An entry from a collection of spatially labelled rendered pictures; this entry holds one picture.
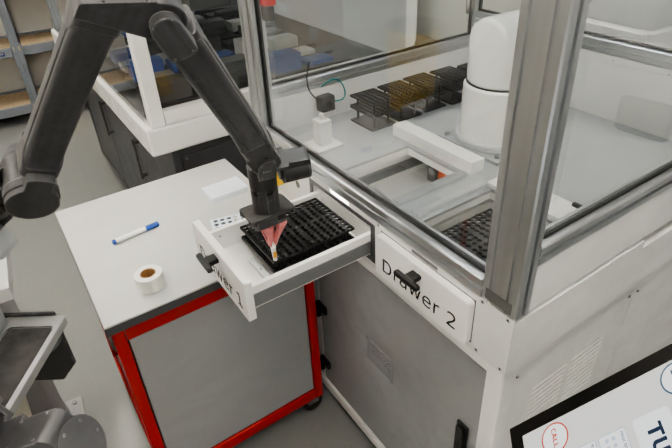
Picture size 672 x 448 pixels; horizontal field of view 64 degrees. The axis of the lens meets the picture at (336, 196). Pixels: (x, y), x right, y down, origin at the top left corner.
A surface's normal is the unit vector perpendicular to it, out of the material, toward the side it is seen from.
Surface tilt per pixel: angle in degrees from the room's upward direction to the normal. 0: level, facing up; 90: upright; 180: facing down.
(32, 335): 0
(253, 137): 107
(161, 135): 90
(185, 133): 90
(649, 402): 50
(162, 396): 90
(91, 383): 0
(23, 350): 0
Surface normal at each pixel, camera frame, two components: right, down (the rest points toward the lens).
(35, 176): 0.39, -0.59
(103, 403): -0.04, -0.85
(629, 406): -0.78, -0.59
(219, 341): 0.56, 0.41
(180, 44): 0.36, 0.80
